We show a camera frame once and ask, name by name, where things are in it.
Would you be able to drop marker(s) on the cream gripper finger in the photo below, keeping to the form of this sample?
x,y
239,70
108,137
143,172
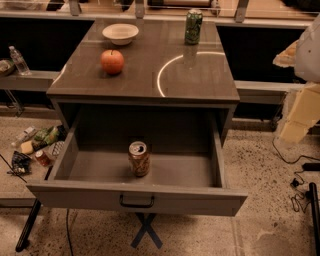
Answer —
x,y
287,57
303,115

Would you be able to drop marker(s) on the orange soda can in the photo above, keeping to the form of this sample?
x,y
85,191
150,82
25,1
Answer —
x,y
139,158

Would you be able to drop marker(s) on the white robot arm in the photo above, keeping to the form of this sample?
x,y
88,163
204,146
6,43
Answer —
x,y
304,56

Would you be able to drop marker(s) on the green soda can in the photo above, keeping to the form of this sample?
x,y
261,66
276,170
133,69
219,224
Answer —
x,y
193,24

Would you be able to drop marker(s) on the open grey top drawer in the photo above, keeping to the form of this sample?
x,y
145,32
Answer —
x,y
186,174

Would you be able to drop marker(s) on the grey cabinet counter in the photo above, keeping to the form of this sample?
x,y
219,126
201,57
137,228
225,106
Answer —
x,y
159,69

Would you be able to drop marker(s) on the small red can on floor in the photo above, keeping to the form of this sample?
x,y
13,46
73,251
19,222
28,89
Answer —
x,y
42,158

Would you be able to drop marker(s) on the black stand leg right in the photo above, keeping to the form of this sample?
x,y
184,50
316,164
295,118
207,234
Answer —
x,y
313,194

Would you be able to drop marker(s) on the black stand leg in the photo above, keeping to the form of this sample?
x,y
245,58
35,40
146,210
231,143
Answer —
x,y
313,194
23,239

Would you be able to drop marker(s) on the white bowl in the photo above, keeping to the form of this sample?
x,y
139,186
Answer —
x,y
120,34

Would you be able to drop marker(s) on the red apple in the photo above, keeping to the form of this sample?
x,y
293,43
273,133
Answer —
x,y
112,62

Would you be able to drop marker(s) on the green snack bag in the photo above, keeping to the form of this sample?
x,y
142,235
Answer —
x,y
46,136

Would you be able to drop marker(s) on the plastic bottle on floor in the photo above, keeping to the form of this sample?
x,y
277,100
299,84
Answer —
x,y
24,136

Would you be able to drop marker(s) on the clear plastic water bottle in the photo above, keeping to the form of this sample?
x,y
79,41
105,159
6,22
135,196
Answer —
x,y
19,61

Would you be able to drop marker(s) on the yellow sponge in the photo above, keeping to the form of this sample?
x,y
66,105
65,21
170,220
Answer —
x,y
27,148

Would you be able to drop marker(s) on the bowl on left ledge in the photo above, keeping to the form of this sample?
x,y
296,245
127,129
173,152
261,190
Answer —
x,y
6,67

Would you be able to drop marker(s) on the black patterned snack bag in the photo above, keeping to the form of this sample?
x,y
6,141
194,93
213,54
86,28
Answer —
x,y
20,163

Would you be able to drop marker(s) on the black stand leg left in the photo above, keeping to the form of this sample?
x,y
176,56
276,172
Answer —
x,y
23,239

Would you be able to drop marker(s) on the black drawer handle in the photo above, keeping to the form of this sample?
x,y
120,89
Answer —
x,y
141,203

